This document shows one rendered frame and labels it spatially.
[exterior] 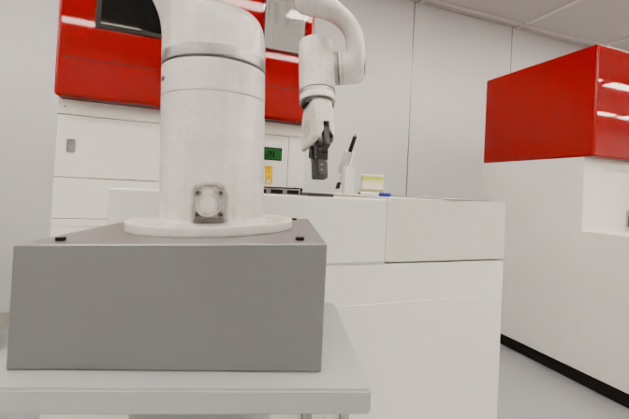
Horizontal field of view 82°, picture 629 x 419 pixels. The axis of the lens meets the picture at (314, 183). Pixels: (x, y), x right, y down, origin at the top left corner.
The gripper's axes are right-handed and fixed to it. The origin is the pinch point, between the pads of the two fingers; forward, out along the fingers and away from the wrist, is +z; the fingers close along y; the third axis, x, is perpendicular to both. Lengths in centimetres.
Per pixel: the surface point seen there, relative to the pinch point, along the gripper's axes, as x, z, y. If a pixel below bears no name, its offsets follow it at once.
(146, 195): -34.1, 7.4, 2.9
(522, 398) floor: 133, 88, -76
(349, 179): 18.4, -4.1, -22.6
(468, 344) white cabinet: 39, 41, -4
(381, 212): 13.5, 9.5, 2.4
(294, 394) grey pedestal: -19, 30, 42
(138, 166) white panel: -42, -13, -57
